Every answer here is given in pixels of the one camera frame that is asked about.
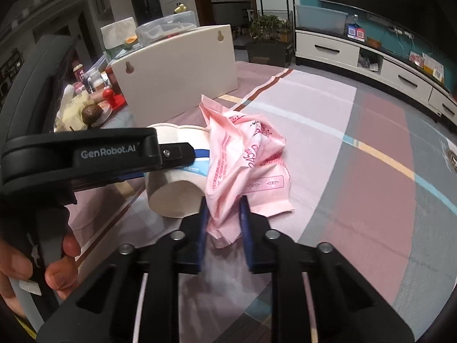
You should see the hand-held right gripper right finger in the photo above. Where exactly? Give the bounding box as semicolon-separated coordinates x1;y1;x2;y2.
238;196;415;343

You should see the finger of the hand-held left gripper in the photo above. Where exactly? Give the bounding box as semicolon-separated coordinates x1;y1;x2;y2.
73;171;146;191
159;142;212;168

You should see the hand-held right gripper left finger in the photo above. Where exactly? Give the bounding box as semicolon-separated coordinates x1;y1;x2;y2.
36;196;212;343

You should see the white paper cup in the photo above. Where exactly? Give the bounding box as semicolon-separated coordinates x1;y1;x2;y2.
145;122;215;220

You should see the pink plastic bag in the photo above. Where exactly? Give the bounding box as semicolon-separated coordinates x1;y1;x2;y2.
199;95;296;249

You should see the person's left hand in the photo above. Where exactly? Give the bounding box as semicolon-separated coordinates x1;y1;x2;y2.
0;227;82;318

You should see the pale yellow bag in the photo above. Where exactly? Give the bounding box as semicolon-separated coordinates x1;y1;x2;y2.
53;86;93;133

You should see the brown round fruit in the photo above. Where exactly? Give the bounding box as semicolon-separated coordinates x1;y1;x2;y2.
81;103;104;125

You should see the red small toy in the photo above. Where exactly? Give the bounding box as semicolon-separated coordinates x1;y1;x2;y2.
103;89;128;112

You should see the white board stand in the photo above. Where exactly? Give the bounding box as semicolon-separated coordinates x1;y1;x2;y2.
111;24;239;129

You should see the white jar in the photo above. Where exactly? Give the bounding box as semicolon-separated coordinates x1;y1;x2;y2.
87;71;104;91

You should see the clear plastic container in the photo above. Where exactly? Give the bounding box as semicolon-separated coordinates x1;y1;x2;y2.
136;11;199;45

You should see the potted plant in black planter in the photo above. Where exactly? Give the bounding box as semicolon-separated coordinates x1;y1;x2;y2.
244;13;293;68

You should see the pink grey striped cloth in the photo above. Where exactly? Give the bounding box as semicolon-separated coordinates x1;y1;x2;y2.
53;61;457;343

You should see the white television cabinet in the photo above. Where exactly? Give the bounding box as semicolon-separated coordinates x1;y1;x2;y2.
293;27;457;131

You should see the translucent storage box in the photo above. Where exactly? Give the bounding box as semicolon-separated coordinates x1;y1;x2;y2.
296;4;348;35

